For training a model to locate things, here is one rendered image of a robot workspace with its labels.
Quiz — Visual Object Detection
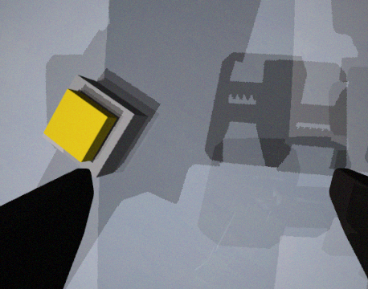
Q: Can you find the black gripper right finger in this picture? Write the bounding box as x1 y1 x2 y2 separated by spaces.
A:
329 168 368 278

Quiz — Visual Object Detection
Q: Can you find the yellow button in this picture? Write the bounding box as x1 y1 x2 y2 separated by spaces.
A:
42 75 148 179

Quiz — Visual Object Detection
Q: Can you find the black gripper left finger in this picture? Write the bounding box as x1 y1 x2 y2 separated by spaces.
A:
0 169 94 289

